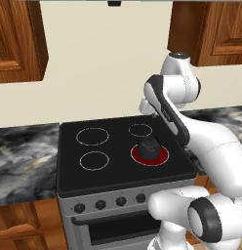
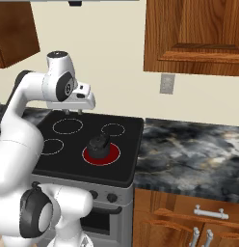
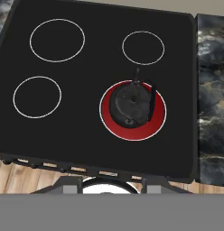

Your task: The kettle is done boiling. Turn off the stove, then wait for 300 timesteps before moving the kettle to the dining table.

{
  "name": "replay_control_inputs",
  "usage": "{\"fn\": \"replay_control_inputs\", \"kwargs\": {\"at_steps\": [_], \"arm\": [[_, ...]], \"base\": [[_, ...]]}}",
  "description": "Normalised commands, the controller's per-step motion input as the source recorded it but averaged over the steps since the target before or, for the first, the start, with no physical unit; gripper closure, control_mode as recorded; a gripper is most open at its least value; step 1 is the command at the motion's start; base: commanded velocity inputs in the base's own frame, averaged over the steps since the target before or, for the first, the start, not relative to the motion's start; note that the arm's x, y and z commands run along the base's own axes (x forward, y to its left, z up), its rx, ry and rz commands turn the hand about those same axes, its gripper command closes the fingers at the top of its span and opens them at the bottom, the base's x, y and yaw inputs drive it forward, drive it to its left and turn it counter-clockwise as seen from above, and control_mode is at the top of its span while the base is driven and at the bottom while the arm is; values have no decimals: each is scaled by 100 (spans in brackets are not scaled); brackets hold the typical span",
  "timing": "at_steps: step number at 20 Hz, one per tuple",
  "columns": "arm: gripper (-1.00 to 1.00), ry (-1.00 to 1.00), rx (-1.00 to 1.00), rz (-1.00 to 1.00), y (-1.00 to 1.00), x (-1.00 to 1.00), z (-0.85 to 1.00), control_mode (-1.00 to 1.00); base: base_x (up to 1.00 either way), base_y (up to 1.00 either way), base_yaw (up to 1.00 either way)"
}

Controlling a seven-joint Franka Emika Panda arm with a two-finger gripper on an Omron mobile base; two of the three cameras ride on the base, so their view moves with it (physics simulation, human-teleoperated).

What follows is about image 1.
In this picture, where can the black and silver stove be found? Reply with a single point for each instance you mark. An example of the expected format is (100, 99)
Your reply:
(119, 162)

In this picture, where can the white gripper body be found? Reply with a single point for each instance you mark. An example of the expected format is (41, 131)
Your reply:
(146, 106)

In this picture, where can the wooden wall cupboard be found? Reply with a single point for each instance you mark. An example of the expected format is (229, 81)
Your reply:
(220, 26)
(15, 39)

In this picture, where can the grey range hood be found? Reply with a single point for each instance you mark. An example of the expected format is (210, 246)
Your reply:
(114, 3)

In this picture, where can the silver oven door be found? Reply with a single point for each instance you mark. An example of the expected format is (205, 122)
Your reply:
(123, 232)

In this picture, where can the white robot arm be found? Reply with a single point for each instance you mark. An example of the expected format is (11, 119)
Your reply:
(220, 153)

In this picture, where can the wooden base cupboard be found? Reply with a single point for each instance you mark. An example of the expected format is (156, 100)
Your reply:
(204, 184)
(28, 224)

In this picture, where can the black stove knob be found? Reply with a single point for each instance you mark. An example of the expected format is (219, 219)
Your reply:
(121, 201)
(79, 208)
(100, 204)
(141, 198)

